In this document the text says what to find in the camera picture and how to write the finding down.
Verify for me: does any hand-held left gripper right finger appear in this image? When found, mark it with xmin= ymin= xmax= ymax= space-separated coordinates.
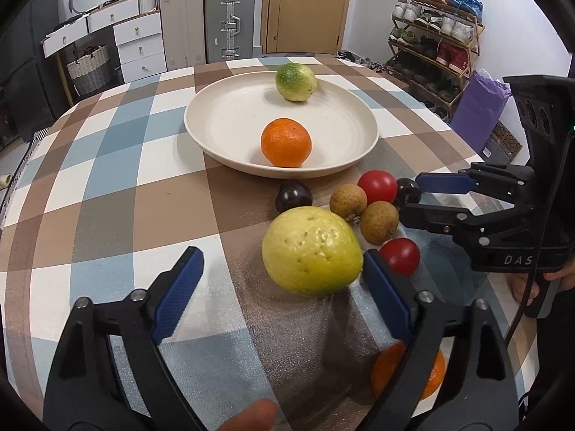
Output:
xmin=362 ymin=249 xmax=526 ymax=431

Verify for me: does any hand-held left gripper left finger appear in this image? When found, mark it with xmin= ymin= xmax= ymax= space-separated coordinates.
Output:
xmin=42 ymin=247 xmax=207 ymax=431

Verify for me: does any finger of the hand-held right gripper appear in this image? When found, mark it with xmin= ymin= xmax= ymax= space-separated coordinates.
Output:
xmin=415 ymin=164 xmax=537 ymax=203
xmin=399 ymin=202 xmax=540 ymax=245

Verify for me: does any dark purple plum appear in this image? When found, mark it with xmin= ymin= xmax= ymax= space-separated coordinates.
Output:
xmin=275 ymin=180 xmax=313 ymax=214
xmin=395 ymin=178 xmax=422 ymax=205

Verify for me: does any red tomato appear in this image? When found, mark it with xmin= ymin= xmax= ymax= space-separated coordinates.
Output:
xmin=379 ymin=238 xmax=420 ymax=277
xmin=358 ymin=170 xmax=398 ymax=205

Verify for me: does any orange mandarin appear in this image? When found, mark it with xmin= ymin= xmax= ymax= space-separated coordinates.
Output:
xmin=371 ymin=341 xmax=446 ymax=400
xmin=261 ymin=118 xmax=312 ymax=168

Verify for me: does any brown longan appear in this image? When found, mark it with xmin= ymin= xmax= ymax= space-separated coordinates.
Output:
xmin=360 ymin=201 xmax=400 ymax=243
xmin=329 ymin=184 xmax=368 ymax=216

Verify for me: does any yellow guava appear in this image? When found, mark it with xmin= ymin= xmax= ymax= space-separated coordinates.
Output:
xmin=262 ymin=207 xmax=364 ymax=297

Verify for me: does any cream round plate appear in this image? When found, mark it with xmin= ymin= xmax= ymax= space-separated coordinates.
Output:
xmin=184 ymin=71 xmax=379 ymax=178

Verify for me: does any person's right hand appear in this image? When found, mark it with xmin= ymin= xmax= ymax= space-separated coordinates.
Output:
xmin=507 ymin=272 xmax=540 ymax=307

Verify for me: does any person's left hand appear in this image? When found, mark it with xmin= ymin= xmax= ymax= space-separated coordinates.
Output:
xmin=220 ymin=397 xmax=278 ymax=431

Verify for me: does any patterned doormat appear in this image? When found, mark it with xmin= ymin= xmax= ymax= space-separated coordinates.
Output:
xmin=485 ymin=121 xmax=524 ymax=164

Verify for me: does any purple bag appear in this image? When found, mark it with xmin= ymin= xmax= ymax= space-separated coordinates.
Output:
xmin=450 ymin=69 xmax=513 ymax=158

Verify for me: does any checkered tablecloth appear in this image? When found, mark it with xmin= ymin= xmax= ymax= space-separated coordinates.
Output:
xmin=0 ymin=54 xmax=540 ymax=431

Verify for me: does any metal shoe rack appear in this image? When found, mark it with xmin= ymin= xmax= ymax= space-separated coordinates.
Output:
xmin=386 ymin=0 xmax=486 ymax=122

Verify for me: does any loose shoes group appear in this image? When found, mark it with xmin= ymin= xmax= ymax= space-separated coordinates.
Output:
xmin=337 ymin=49 xmax=387 ymax=73

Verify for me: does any row of shoes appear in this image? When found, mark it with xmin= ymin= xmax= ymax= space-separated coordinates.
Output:
xmin=388 ymin=0 xmax=485 ymax=108

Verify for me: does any green yellow citrus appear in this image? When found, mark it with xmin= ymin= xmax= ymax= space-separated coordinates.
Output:
xmin=275 ymin=63 xmax=317 ymax=102

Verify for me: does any wooden door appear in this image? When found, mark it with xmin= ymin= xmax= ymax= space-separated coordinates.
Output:
xmin=261 ymin=0 xmax=353 ymax=55

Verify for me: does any grey white wicker basket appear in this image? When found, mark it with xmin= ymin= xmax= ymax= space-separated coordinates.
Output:
xmin=66 ymin=45 xmax=111 ymax=96

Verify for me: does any white drawer cabinet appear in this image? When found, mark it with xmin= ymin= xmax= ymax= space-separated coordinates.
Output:
xmin=40 ymin=0 xmax=167 ymax=84

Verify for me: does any beige suitcase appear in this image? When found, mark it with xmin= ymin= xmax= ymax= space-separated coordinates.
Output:
xmin=160 ymin=0 xmax=207 ymax=71

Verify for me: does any silver suitcase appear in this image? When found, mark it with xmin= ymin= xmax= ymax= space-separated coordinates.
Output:
xmin=204 ymin=0 xmax=256 ymax=61

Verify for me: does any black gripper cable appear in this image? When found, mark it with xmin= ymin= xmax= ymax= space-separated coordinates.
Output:
xmin=503 ymin=233 xmax=546 ymax=355

